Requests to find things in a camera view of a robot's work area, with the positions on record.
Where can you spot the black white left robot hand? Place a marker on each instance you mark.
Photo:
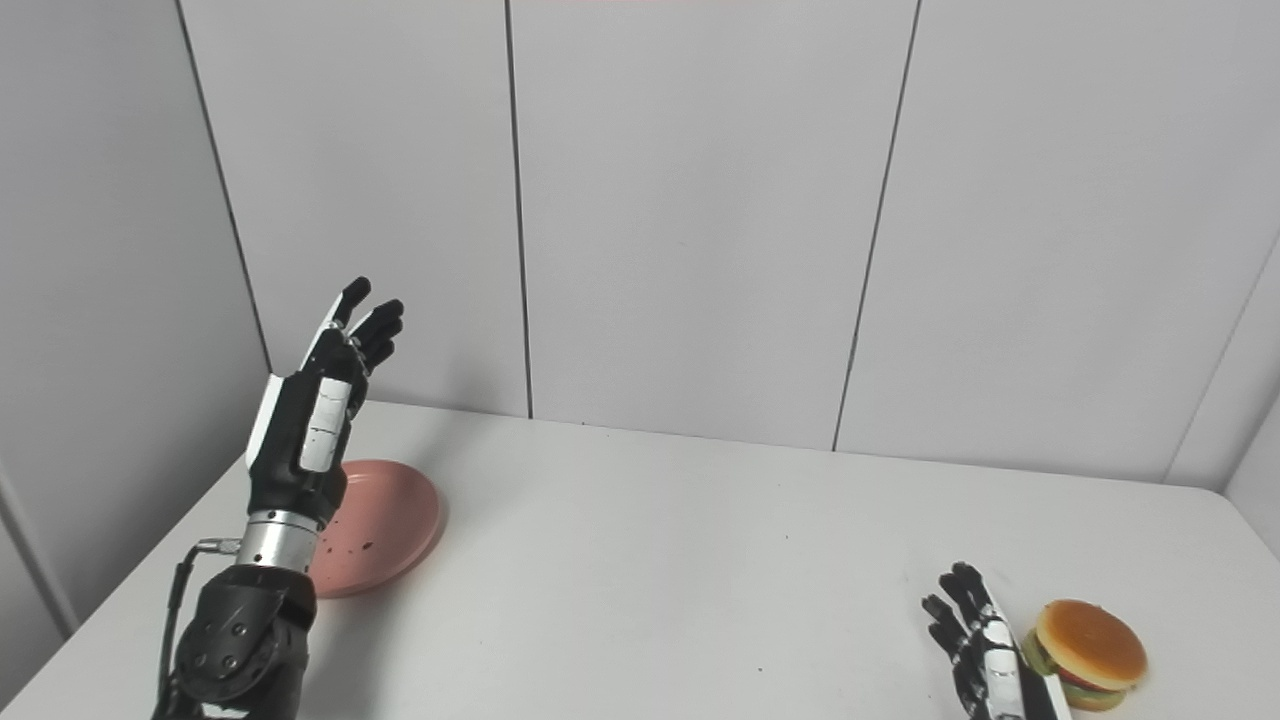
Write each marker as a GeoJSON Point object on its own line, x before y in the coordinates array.
{"type": "Point", "coordinates": [300, 440]}

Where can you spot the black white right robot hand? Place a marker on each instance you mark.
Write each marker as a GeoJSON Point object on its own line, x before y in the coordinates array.
{"type": "Point", "coordinates": [985, 660]}

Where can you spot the toy hamburger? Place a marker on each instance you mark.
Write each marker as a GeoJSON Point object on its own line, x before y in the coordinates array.
{"type": "Point", "coordinates": [1090, 645]}

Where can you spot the pink round plate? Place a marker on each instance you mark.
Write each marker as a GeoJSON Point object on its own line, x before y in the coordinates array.
{"type": "Point", "coordinates": [385, 530]}

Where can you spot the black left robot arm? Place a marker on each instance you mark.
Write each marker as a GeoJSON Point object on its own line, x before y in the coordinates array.
{"type": "Point", "coordinates": [250, 630]}

